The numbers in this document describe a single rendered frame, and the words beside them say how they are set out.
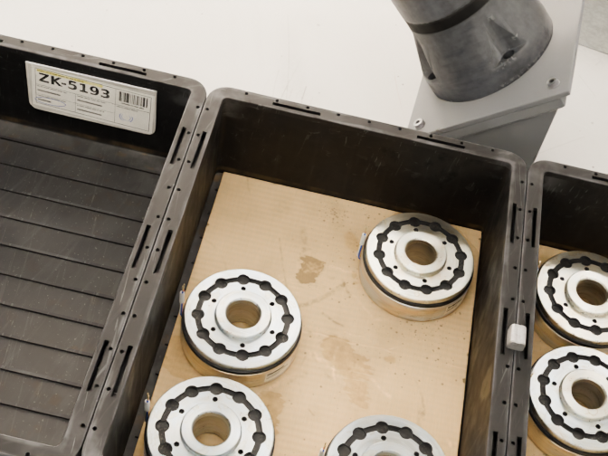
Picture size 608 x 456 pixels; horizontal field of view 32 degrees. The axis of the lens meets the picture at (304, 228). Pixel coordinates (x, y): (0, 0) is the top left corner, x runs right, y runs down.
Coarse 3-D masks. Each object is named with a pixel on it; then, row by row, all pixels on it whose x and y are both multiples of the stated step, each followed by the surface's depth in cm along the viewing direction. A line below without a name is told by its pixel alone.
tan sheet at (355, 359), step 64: (256, 192) 105; (256, 256) 100; (320, 256) 101; (320, 320) 97; (384, 320) 98; (448, 320) 99; (320, 384) 93; (384, 384) 94; (448, 384) 94; (320, 448) 89; (448, 448) 91
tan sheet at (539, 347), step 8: (544, 248) 105; (552, 248) 106; (544, 256) 105; (552, 256) 105; (536, 336) 99; (536, 344) 98; (544, 344) 98; (536, 352) 98; (544, 352) 98; (536, 360) 97; (576, 400) 95; (528, 440) 92; (528, 448) 92; (536, 448) 92
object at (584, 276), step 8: (576, 272) 99; (584, 272) 99; (592, 272) 99; (568, 280) 98; (576, 280) 99; (584, 280) 99; (592, 280) 99; (600, 280) 99; (568, 288) 98; (600, 288) 99; (568, 296) 98; (576, 296) 98; (576, 304) 97; (584, 304) 97; (584, 312) 97; (592, 312) 97; (600, 312) 97
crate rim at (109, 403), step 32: (224, 96) 98; (256, 96) 99; (352, 128) 99; (384, 128) 99; (192, 160) 93; (480, 160) 99; (512, 160) 98; (192, 192) 92; (512, 192) 96; (512, 224) 95; (160, 256) 88; (512, 256) 91; (512, 288) 89; (128, 320) 82; (512, 320) 87; (128, 352) 82; (512, 352) 85; (96, 416) 77; (96, 448) 76
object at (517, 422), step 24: (528, 168) 98; (552, 168) 98; (576, 168) 99; (528, 192) 96; (528, 216) 94; (528, 240) 93; (528, 264) 91; (528, 288) 89; (528, 312) 88; (528, 336) 86; (528, 360) 85; (528, 384) 84; (528, 408) 82
